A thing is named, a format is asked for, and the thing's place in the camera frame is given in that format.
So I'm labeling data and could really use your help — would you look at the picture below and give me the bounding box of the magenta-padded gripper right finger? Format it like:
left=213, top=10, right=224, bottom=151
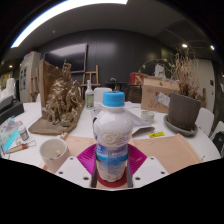
left=127, top=143, right=170, bottom=189

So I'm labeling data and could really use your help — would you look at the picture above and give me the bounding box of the brown sculpture on wooden base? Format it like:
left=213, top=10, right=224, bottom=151
left=28, top=59, right=86, bottom=136

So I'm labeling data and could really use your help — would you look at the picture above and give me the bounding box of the wooden handled palette knife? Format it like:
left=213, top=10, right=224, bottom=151
left=4, top=139, right=37, bottom=155

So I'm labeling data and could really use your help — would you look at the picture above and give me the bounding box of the white drink bottle blue cap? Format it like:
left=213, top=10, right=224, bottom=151
left=93, top=90, right=134, bottom=183

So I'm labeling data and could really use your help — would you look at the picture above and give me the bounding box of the grey plant saucer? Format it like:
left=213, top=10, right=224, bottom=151
left=163, top=114, right=199, bottom=138

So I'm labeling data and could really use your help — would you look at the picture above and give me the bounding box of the yellow tag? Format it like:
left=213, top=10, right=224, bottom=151
left=148, top=131, right=165, bottom=138

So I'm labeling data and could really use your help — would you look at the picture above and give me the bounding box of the wooden easel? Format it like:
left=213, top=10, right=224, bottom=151
left=80, top=64, right=101, bottom=98
left=30, top=76, right=39, bottom=103

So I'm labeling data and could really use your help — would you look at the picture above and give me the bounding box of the red box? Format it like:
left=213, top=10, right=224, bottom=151
left=129, top=72, right=146, bottom=86

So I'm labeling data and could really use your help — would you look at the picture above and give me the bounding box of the white cup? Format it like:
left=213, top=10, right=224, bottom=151
left=39, top=137, right=71, bottom=174

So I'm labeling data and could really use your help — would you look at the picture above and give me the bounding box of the small glass cup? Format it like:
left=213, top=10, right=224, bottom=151
left=140, top=110, right=156, bottom=124

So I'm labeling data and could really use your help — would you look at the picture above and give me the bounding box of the white chair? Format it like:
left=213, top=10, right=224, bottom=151
left=210, top=120, right=224, bottom=154
left=93, top=87, right=113, bottom=108
left=194, top=107, right=215, bottom=136

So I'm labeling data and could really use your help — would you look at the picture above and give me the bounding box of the tan wooden table mat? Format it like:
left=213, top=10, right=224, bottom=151
left=38, top=133, right=203, bottom=190

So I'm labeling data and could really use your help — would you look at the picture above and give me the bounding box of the long ceiling light panel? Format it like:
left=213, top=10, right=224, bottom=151
left=9, top=0, right=129, bottom=49

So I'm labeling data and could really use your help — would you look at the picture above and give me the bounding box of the white plaster figure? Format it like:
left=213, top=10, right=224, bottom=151
left=153, top=63, right=166, bottom=79

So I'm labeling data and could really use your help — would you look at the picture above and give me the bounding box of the wooden wall figure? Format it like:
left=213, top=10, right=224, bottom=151
left=196, top=87, right=207, bottom=108

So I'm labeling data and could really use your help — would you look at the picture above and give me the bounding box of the dried plant in grey pot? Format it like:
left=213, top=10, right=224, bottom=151
left=166, top=48, right=203, bottom=132

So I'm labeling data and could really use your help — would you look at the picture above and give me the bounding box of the clear spray bottle green label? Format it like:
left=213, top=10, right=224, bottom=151
left=84, top=79, right=95, bottom=110

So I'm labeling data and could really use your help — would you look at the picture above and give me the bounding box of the black box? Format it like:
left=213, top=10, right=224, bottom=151
left=0, top=99, right=25, bottom=125

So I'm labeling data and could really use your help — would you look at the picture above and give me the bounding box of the pale cabinet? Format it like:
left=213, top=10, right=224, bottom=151
left=18, top=50, right=42, bottom=103

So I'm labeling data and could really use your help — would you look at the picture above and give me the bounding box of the black wall screen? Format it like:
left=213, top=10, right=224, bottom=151
left=44, top=42, right=89, bottom=74

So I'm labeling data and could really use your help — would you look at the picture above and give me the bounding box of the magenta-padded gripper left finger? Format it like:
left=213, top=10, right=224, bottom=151
left=54, top=143, right=98, bottom=188

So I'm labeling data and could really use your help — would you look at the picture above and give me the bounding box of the cardboard box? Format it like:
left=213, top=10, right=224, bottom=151
left=140, top=75, right=181, bottom=114

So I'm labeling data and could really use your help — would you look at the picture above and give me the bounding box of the small paint jar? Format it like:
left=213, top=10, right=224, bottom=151
left=17, top=124, right=30, bottom=142

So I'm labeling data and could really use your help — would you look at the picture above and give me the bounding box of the newspaper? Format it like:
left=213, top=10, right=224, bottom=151
left=91, top=101, right=156, bottom=138

